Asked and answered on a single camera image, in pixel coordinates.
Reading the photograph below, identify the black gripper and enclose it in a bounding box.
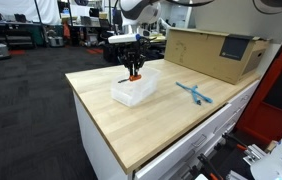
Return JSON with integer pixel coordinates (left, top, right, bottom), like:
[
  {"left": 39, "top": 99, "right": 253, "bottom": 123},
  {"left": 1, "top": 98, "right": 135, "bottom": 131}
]
[{"left": 117, "top": 41, "right": 149, "bottom": 78}]

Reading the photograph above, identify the clear plastic box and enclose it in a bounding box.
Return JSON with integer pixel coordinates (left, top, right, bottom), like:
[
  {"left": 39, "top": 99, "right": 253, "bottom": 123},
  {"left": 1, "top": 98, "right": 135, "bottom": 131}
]
[{"left": 109, "top": 65, "right": 162, "bottom": 108}]

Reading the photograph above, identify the large cardboard box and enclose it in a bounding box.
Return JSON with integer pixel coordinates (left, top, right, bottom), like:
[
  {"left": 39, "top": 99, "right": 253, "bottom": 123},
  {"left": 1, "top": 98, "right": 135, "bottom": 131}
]
[{"left": 163, "top": 27, "right": 271, "bottom": 85}]

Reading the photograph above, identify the black cluttered work table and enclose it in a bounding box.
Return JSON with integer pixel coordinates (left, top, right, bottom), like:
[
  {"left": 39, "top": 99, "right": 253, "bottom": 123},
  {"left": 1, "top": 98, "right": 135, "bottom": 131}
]
[{"left": 101, "top": 30, "right": 167, "bottom": 66}]

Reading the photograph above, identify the red floor mat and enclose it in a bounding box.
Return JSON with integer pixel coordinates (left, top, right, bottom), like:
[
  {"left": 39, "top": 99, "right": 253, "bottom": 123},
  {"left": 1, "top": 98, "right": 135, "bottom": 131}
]
[
  {"left": 9, "top": 49, "right": 27, "bottom": 57},
  {"left": 86, "top": 48, "right": 104, "bottom": 56}
]

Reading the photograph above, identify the orange cloth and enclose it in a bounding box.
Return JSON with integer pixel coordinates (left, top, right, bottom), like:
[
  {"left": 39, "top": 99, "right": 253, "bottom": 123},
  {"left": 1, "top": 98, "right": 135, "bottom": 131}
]
[{"left": 63, "top": 23, "right": 72, "bottom": 40}]

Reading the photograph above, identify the white drawer workbench cabinet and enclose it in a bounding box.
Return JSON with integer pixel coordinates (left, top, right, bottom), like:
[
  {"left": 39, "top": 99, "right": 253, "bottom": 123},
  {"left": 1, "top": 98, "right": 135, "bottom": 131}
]
[{"left": 72, "top": 79, "right": 260, "bottom": 180}]

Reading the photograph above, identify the black backdrop pole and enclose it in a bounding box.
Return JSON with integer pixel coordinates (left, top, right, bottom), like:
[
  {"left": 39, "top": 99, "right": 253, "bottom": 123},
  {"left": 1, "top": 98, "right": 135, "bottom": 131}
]
[{"left": 33, "top": 0, "right": 48, "bottom": 48}]

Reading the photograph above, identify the dark green table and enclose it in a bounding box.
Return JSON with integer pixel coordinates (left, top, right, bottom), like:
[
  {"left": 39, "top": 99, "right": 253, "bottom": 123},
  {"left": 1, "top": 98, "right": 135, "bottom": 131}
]
[{"left": 0, "top": 21, "right": 45, "bottom": 48}]

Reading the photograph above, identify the black orange clamp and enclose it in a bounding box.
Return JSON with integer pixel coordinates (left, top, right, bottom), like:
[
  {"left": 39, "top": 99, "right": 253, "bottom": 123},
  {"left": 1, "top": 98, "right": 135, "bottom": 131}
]
[
  {"left": 221, "top": 132, "right": 260, "bottom": 158},
  {"left": 196, "top": 153, "right": 225, "bottom": 180}
]

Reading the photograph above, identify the red metal cabinet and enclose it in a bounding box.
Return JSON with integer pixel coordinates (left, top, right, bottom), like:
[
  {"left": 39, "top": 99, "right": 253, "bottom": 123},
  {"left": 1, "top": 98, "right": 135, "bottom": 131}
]
[{"left": 235, "top": 31, "right": 282, "bottom": 144}]

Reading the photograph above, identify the white backdrop curtain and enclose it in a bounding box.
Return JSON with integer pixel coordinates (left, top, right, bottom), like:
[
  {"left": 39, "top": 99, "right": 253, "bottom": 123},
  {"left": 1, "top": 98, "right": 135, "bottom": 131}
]
[{"left": 0, "top": 0, "right": 61, "bottom": 27}]

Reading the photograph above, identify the black camera cable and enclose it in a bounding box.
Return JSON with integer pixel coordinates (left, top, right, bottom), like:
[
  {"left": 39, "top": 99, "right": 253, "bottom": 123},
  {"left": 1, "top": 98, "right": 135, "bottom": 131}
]
[{"left": 137, "top": 34, "right": 153, "bottom": 52}]

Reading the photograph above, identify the silver metal bracket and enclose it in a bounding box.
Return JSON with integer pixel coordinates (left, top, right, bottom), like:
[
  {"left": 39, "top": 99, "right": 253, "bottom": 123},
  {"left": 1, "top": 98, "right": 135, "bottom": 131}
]
[{"left": 242, "top": 143, "right": 268, "bottom": 167}]

